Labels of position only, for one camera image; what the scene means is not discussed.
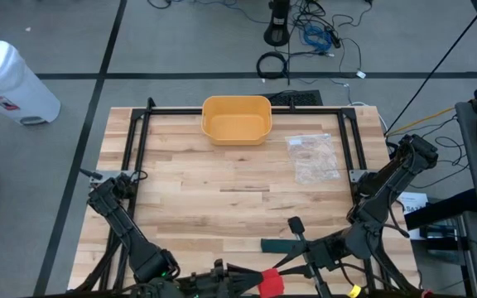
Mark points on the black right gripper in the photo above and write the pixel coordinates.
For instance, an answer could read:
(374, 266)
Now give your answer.
(325, 254)

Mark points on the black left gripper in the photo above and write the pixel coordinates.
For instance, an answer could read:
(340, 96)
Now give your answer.
(213, 285)

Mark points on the dark green elastic bandage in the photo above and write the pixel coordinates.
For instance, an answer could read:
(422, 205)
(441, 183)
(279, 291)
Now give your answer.
(276, 246)

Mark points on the red elastic bandage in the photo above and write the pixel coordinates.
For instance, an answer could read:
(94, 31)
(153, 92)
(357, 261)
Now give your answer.
(271, 283)

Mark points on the clear plastic zip bag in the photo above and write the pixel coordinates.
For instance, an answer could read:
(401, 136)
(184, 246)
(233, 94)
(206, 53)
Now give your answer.
(313, 159)

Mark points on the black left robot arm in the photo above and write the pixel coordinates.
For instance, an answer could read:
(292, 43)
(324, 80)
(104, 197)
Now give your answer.
(135, 244)

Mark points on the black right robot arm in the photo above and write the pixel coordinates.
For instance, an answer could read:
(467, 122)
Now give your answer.
(387, 186)

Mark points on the grey metal mounting plate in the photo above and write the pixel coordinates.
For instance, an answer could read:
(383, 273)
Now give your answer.
(355, 174)
(110, 174)

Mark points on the white printed box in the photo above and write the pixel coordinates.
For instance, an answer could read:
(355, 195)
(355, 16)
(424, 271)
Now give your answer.
(416, 205)

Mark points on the yellow plastic basket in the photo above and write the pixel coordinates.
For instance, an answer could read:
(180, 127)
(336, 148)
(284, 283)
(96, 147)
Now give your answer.
(236, 124)

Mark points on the black flat bar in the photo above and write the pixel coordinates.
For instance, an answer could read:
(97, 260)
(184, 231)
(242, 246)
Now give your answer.
(441, 211)

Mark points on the black keyboard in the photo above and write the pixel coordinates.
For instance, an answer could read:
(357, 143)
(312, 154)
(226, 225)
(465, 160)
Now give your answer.
(300, 99)

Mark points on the white connector tag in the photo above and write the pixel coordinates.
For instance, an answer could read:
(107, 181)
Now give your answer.
(361, 74)

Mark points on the black power adapter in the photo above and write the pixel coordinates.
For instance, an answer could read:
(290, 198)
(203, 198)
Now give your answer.
(334, 39)

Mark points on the black stand base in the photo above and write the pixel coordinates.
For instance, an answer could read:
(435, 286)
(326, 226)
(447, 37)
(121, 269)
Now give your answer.
(277, 35)

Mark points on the thin black diagonal rod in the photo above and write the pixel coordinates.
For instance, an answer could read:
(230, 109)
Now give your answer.
(449, 53)

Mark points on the white trash bin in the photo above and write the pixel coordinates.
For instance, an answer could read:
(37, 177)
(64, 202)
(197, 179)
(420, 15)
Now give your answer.
(6, 78)

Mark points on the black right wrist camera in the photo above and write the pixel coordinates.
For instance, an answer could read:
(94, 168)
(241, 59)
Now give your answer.
(296, 225)

